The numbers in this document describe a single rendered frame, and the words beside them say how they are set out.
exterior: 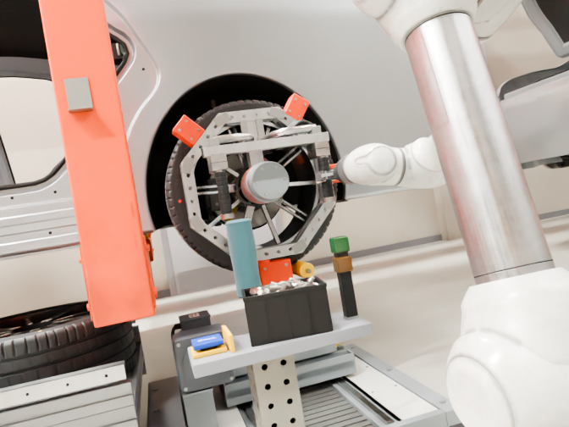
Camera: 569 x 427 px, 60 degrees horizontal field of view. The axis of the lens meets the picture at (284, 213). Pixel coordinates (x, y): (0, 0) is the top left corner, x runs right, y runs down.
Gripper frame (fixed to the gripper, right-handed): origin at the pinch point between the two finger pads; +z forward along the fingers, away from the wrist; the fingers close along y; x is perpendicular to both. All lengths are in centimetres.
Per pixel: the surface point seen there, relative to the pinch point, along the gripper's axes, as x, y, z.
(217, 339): -35, -47, -35
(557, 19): 113, 309, 194
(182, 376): -54, -55, 5
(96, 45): 44, -63, -11
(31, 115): 123, -153, 389
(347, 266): -24.7, -11.7, -35.3
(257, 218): -10, -14, 51
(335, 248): -19.7, -14.0, -35.1
